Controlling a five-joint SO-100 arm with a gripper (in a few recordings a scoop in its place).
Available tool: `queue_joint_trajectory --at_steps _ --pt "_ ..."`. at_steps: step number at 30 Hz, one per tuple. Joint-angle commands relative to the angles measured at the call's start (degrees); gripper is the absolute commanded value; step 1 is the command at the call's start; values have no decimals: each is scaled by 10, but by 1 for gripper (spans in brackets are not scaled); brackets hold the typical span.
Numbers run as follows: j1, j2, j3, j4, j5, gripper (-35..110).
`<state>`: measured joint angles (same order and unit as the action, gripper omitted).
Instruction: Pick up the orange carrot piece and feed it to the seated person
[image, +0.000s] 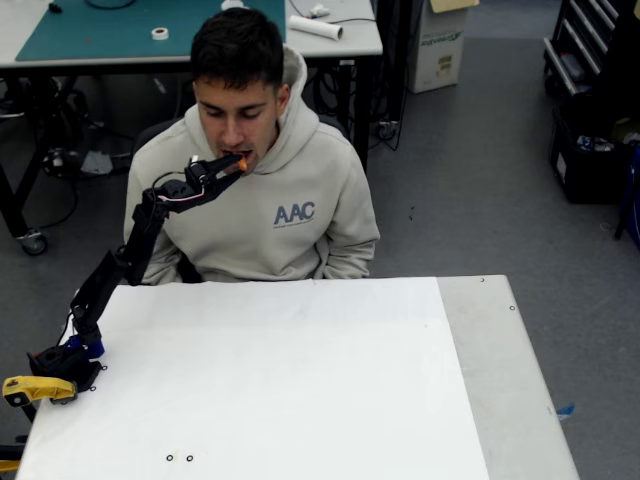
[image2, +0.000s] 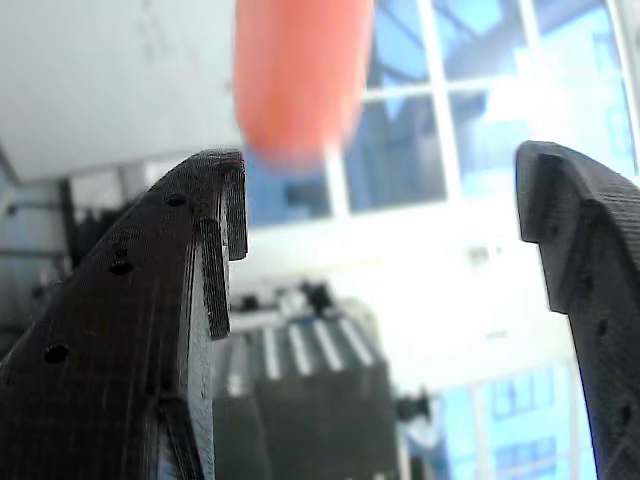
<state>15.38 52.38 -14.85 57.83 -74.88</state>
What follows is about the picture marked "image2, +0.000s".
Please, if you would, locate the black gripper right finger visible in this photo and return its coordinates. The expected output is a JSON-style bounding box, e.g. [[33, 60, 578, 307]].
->
[[514, 140, 640, 480]]

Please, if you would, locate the small orange snack stick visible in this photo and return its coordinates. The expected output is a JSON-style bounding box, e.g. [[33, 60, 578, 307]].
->
[[232, 0, 375, 164]]

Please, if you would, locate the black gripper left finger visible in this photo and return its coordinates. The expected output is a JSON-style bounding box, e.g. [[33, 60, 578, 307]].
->
[[0, 148, 249, 480]]

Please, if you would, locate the black drawer tool cabinet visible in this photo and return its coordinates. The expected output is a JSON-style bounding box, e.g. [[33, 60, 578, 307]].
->
[[214, 294, 401, 480]]

